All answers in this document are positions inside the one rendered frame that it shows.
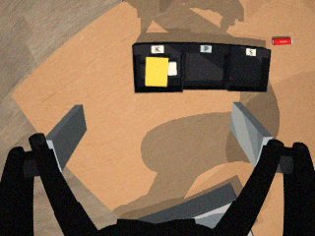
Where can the yellow rectangular block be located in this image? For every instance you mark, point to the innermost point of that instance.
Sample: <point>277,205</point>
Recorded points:
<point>156,71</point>

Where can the red battery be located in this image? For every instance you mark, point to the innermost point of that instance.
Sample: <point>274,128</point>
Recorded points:
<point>281,41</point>

